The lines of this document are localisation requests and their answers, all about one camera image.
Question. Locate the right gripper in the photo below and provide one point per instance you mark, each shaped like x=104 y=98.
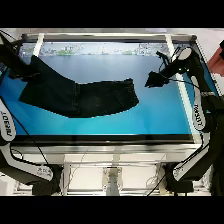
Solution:
x=156 y=80

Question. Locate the black pants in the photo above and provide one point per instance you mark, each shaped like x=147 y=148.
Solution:
x=100 y=98

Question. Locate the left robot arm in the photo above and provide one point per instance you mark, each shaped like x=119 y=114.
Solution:
x=6 y=126

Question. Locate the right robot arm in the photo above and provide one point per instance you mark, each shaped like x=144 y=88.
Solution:
x=199 y=113

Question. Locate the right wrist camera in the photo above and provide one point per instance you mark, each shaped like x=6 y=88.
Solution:
x=162 y=57

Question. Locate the silver frame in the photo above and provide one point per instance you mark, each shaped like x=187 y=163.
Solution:
x=100 y=149

